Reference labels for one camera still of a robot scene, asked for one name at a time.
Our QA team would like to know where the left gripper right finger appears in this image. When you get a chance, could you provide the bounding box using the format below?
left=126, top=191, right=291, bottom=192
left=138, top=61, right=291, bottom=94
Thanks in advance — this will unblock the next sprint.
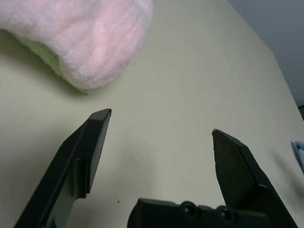
left=212, top=129, right=299, bottom=228

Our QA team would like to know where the pink towel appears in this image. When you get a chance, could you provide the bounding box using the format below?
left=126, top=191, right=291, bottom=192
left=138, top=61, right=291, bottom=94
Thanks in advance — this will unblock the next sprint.
left=0, top=0, right=153, bottom=90

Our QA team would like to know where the blue folded towel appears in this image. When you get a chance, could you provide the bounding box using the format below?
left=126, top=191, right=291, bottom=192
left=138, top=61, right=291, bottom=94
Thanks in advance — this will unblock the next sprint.
left=291, top=140, right=304, bottom=174

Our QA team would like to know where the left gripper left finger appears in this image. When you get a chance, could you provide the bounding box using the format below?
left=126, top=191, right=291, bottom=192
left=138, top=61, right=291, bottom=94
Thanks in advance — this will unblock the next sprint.
left=14, top=108, right=112, bottom=228

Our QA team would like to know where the green folded towel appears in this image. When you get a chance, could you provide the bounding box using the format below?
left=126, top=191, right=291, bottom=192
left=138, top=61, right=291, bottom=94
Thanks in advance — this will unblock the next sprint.
left=0, top=29, right=90, bottom=95

